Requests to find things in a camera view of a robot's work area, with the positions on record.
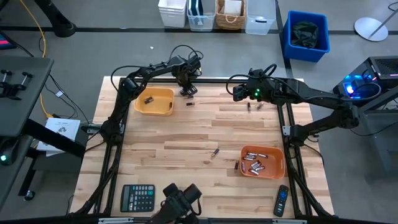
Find round grey base plate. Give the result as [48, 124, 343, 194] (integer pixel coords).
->
[354, 17, 389, 42]

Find silver metal bracket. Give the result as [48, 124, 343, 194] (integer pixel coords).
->
[272, 218, 308, 224]
[98, 217, 134, 224]

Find white blank card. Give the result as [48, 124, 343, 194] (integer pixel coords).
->
[223, 0, 243, 16]

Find orange plastic bin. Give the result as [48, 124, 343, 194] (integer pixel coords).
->
[239, 144, 286, 180]

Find yellow floor cable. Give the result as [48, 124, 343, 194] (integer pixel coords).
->
[19, 0, 54, 118]

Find grey stand pole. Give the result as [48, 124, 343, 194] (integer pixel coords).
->
[369, 8, 398, 39]

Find black computer tower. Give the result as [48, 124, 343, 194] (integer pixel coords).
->
[332, 55, 398, 108]

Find blue plastic tub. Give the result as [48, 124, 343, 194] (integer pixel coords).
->
[282, 10, 331, 63]

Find white printed paper sheet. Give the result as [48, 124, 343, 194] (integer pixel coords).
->
[36, 117, 81, 157]

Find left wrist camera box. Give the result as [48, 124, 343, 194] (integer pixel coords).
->
[187, 55, 202, 70]

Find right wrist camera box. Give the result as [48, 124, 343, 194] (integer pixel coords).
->
[232, 83, 249, 102]

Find grey desk top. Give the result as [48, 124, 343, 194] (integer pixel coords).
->
[0, 55, 55, 138]

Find black desk calculator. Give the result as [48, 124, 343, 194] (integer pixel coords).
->
[119, 184, 156, 213]

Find black stand leg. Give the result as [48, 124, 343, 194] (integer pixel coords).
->
[33, 0, 78, 39]

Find black desk clamp mount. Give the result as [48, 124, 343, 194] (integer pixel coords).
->
[0, 68, 34, 101]

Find small clear plastic bin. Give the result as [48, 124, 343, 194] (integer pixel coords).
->
[187, 0, 216, 32]

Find navy blue folder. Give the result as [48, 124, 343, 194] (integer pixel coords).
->
[188, 0, 205, 17]

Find yellow plastic bin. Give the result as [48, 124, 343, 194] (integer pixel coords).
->
[134, 87, 175, 116]

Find dark screen with pink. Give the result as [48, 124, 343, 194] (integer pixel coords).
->
[0, 30, 18, 51]

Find dark grey side stand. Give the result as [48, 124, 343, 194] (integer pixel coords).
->
[357, 83, 398, 181]

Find large clear plastic bin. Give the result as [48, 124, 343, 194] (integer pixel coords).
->
[244, 0, 277, 36]

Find black desk leg frame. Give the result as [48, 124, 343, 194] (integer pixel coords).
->
[0, 118, 87, 215]

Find white plastic storage bin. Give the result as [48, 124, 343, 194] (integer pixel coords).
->
[157, 0, 188, 29]

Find black plastic bag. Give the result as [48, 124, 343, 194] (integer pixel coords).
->
[290, 21, 320, 49]

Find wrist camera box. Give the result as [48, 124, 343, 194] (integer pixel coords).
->
[232, 83, 249, 102]
[187, 55, 202, 70]

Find wicker basket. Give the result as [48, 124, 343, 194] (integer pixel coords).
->
[215, 0, 247, 31]

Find black leader arm handle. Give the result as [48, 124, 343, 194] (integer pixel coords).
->
[150, 182, 203, 224]

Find black remote control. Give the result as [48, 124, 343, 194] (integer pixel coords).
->
[273, 184, 290, 218]

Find black floor cable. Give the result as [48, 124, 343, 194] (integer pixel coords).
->
[39, 34, 94, 122]

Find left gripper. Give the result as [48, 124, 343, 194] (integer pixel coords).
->
[177, 63, 201, 96]

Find black device with green light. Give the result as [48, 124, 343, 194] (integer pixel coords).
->
[0, 136, 20, 167]

